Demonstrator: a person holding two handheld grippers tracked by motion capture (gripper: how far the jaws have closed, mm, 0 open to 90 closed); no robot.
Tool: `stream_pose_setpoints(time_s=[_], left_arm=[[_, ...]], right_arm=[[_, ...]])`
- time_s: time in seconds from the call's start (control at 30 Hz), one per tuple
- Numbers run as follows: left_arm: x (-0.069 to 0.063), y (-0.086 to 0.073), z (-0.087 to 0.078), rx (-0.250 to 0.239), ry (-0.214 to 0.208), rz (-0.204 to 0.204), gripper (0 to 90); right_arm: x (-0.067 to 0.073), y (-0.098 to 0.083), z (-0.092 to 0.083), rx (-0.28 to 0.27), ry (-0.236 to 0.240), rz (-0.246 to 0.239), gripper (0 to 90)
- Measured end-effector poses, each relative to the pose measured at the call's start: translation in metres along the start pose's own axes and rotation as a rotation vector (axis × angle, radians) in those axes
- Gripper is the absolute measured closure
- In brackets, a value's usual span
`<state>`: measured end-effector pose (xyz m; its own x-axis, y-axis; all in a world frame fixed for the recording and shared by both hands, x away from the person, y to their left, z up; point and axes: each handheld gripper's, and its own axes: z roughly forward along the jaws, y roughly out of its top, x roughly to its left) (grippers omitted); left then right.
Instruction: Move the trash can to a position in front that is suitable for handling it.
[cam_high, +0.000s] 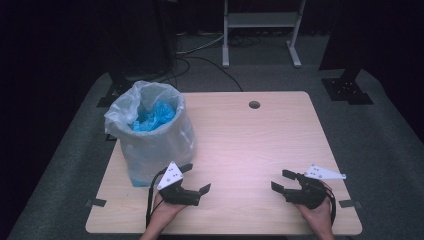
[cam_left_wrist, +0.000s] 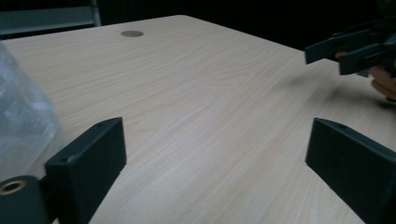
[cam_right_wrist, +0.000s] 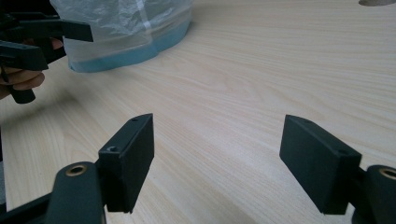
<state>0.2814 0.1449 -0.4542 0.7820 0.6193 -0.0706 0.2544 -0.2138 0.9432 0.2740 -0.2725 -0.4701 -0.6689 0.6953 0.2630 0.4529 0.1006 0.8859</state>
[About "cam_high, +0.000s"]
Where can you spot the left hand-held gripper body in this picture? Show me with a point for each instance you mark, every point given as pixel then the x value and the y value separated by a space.
pixel 176 195

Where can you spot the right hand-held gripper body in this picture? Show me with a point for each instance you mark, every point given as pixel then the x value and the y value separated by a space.
pixel 310 193

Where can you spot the white plastic trash bag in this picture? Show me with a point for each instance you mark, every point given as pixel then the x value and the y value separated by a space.
pixel 156 150

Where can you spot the person's left hand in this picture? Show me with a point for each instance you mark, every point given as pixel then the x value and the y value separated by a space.
pixel 165 213

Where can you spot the person's right hand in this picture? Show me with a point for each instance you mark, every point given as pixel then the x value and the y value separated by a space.
pixel 318 218

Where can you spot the crumpled blue plastic waste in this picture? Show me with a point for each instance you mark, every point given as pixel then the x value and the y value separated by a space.
pixel 153 118

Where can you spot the black stand base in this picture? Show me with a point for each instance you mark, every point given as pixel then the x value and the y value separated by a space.
pixel 346 90
pixel 115 88

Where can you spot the white metal stand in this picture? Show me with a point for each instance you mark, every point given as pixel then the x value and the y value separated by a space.
pixel 263 20

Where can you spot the black table edge bracket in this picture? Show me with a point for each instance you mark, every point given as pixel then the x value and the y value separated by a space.
pixel 350 203

